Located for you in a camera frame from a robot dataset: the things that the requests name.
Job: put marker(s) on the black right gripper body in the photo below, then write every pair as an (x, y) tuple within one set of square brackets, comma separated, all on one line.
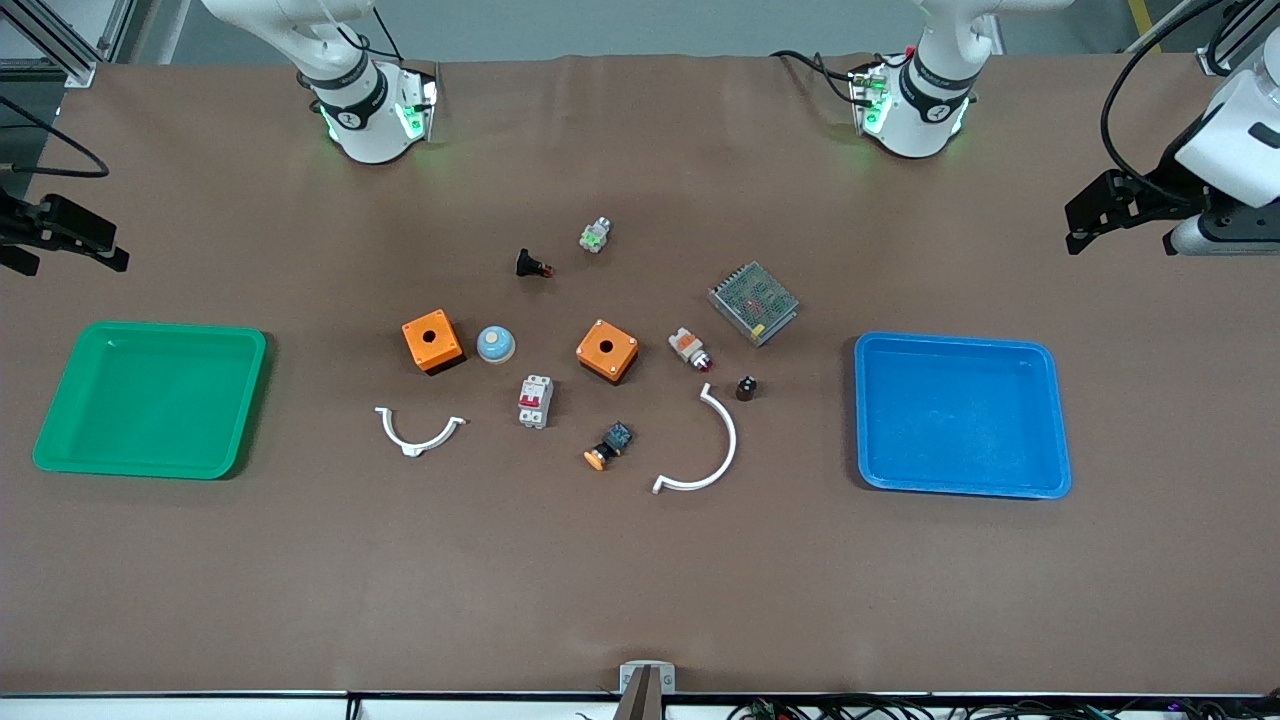
[(22, 224)]

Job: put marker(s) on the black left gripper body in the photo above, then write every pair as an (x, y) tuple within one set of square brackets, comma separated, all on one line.
[(1163, 186)]

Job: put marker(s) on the small black cylindrical capacitor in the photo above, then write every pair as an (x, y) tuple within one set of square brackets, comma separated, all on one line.
[(746, 389)]

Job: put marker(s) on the white circuit breaker red switch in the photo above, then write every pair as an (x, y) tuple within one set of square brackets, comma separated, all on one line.
[(535, 402)]

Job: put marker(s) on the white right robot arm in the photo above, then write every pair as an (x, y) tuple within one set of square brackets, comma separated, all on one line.
[(365, 130)]

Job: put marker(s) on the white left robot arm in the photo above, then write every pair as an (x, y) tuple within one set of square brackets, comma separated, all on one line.
[(915, 125)]

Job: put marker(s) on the green plastic tray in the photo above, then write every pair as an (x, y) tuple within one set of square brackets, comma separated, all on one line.
[(150, 400)]

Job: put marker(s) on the grey base connector box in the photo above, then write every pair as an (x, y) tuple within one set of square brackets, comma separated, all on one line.
[(868, 100), (420, 105)]

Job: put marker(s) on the blue plastic tray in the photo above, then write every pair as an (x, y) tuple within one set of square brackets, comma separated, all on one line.
[(960, 415)]

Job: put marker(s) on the metal mesh power supply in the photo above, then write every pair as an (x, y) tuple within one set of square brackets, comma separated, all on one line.
[(754, 302)]

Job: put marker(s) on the orange button box with hole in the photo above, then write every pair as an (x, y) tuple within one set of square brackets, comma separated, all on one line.
[(440, 345), (600, 360)]

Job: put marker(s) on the small white pipe clamp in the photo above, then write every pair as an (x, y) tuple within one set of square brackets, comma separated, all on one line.
[(412, 446)]

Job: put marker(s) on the light blue round dome button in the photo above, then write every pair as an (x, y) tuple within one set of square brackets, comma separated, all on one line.
[(495, 344)]

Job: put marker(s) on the black indicator light red lens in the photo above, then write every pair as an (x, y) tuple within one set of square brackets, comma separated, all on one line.
[(529, 264)]

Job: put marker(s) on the red indicator light orange-white body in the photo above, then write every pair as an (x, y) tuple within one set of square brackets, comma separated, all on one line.
[(688, 346)]

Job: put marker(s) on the orange mushroom push button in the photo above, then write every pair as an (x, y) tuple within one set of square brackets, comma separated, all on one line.
[(606, 448)]

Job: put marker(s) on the brown table mat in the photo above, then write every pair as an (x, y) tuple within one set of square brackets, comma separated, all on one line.
[(640, 580)]

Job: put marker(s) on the aluminium frame profile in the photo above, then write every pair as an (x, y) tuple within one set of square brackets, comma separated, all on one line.
[(60, 40)]

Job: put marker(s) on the green and white switch module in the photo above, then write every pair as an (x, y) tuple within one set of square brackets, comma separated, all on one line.
[(595, 236)]

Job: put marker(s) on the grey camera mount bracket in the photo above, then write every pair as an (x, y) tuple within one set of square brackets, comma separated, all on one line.
[(647, 680)]

